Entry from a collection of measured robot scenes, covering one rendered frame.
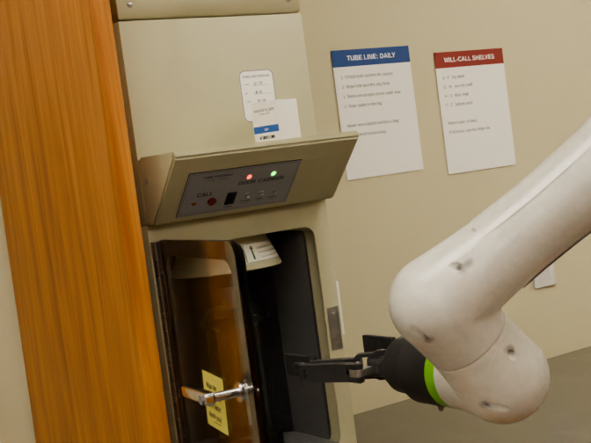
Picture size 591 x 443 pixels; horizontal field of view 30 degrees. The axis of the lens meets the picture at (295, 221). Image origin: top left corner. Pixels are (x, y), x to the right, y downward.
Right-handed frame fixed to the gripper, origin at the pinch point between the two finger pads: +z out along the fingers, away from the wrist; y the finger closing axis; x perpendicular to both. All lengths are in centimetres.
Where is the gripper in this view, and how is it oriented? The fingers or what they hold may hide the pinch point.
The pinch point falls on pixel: (331, 354)
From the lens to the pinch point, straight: 158.5
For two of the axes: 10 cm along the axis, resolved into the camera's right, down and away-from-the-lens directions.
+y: -8.3, 1.4, -5.4
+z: -5.4, 0.3, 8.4
